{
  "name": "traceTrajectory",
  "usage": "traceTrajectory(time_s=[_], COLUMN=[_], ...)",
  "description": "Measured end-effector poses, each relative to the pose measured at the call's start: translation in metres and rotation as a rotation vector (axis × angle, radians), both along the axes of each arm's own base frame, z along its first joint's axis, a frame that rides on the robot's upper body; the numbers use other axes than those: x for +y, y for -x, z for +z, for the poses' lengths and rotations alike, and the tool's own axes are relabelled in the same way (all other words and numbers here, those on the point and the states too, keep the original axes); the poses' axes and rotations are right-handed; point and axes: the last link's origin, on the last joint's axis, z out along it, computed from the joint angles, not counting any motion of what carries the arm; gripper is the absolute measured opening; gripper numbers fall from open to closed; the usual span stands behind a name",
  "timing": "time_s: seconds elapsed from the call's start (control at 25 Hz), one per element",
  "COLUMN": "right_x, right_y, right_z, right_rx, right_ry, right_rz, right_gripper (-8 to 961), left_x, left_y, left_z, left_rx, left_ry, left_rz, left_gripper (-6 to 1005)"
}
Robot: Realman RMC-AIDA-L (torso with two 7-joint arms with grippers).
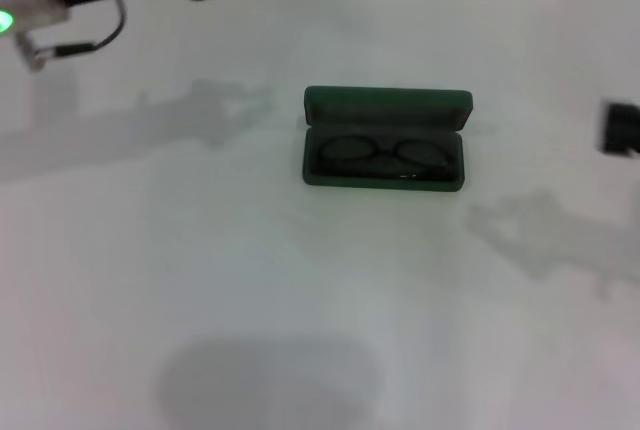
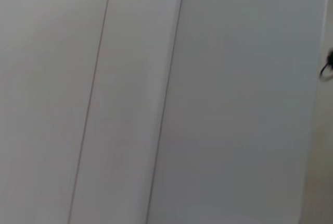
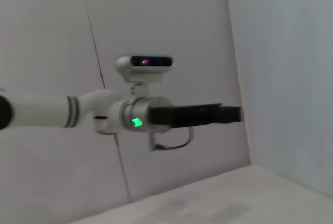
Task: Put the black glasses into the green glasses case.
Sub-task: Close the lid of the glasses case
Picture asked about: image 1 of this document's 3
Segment black glasses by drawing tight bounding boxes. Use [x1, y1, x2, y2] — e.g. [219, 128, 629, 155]
[318, 133, 457, 180]

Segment green glasses case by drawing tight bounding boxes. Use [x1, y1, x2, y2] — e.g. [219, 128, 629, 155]
[302, 84, 474, 194]

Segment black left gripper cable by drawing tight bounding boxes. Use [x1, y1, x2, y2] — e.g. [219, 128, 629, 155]
[14, 0, 127, 72]

